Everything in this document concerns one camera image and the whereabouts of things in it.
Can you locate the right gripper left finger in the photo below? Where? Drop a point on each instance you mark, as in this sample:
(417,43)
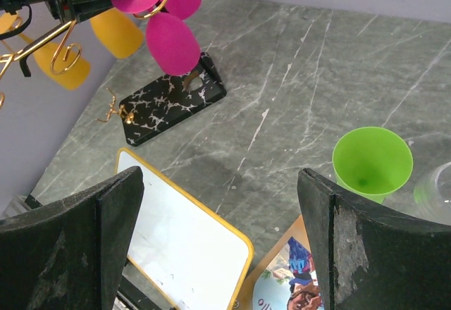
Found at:
(70,254)

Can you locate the pink wine glass front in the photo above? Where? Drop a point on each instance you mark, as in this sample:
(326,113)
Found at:
(170,41)

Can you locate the gold wire glass rack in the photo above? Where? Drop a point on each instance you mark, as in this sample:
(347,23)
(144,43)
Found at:
(162,103)

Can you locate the yellow wine glass back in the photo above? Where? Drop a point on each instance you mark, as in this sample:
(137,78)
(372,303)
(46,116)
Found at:
(117,33)

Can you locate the green wine glass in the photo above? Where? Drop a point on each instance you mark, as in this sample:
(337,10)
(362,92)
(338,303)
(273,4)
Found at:
(372,162)

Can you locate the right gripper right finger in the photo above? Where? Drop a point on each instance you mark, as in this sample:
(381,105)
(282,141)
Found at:
(369,256)

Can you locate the whiteboard with yellow frame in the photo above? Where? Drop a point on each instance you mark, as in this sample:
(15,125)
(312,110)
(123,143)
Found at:
(194,258)

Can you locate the clear wine glass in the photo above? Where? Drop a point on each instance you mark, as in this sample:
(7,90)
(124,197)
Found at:
(432,195)

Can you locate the yellow wine glass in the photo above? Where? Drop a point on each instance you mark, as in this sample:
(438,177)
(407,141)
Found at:
(117,33)
(60,61)

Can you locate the yellow wine glass front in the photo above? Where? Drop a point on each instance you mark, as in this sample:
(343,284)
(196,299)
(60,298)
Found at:
(60,61)

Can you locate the orange Othello book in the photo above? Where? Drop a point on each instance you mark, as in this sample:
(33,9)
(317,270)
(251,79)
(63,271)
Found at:
(285,278)

